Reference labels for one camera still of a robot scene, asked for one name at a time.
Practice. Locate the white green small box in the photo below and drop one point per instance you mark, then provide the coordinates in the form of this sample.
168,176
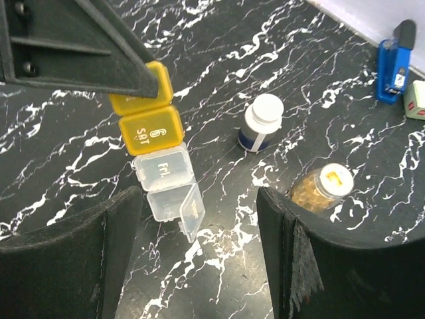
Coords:
414,100

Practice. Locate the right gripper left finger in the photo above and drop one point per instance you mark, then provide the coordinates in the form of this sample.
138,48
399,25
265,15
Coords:
74,268

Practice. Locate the yellow clear weekly pill organizer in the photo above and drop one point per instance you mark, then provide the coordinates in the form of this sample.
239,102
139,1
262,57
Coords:
153,134

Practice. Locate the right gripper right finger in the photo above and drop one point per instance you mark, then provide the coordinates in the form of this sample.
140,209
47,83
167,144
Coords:
317,269

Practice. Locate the white cap pill bottle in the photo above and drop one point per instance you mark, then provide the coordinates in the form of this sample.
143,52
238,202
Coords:
262,119

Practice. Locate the clear jar of yellow capsules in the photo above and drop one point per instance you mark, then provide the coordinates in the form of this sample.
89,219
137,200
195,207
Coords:
322,188

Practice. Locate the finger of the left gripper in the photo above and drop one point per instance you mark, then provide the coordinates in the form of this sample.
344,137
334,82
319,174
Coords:
73,45

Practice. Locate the blue black stapler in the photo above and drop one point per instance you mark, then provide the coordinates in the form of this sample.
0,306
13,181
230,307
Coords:
393,62

